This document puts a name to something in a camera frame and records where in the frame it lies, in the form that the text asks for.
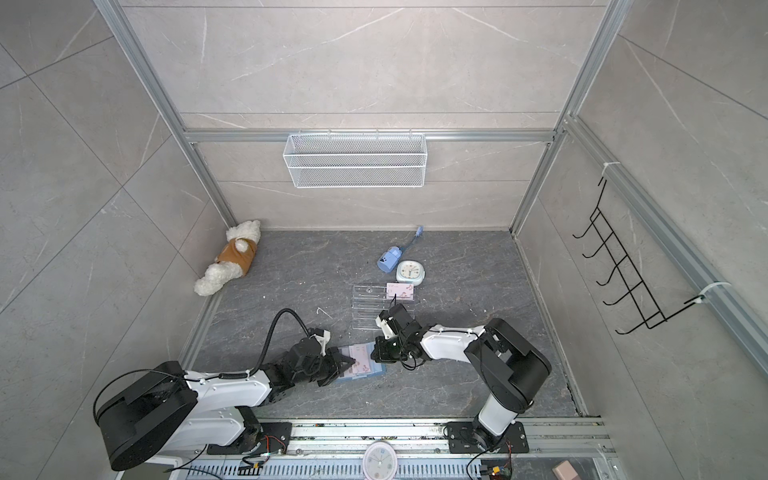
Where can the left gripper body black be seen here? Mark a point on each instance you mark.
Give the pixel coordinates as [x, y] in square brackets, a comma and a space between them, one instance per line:
[324, 370]

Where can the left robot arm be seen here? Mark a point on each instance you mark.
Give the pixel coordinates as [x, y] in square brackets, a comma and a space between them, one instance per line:
[169, 409]

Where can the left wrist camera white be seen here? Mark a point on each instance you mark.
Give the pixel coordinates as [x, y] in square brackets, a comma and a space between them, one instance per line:
[322, 337]

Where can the white clock at front edge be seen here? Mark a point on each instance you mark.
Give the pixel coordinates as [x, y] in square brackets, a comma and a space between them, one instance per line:
[379, 461]

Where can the white wire mesh basket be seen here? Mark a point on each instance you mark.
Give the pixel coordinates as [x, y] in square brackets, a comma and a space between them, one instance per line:
[356, 160]

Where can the small white round clock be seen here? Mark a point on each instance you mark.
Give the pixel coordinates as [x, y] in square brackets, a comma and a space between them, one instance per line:
[410, 272]

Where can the blue leather card holder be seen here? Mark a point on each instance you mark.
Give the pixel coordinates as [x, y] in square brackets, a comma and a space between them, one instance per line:
[363, 366]

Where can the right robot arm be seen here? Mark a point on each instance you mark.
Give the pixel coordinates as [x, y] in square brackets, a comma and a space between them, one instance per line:
[512, 369]

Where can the aluminium front rail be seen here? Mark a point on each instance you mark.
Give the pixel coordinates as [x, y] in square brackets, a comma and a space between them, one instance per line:
[422, 448]

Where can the white teddy bear brown vest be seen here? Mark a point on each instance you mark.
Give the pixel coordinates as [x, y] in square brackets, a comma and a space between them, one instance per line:
[234, 261]

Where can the clear acrylic organizer tray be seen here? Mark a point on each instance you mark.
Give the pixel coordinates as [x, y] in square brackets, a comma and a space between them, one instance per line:
[368, 300]

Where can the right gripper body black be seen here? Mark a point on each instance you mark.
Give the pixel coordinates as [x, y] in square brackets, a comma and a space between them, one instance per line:
[404, 344]

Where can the blue brush tool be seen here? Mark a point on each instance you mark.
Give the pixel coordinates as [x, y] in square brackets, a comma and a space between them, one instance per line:
[391, 258]

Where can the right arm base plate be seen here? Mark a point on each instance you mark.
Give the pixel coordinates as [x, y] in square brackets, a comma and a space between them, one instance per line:
[471, 437]

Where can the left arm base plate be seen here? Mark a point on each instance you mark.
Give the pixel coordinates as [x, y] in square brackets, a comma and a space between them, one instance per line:
[258, 438]

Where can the black wire hook rack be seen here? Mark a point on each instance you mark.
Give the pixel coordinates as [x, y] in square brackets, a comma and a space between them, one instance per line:
[625, 272]

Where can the pink white credit card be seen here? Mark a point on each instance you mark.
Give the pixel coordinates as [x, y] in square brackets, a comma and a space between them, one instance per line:
[399, 291]

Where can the pink block at front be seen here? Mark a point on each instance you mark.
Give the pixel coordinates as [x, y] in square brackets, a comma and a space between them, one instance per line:
[565, 471]

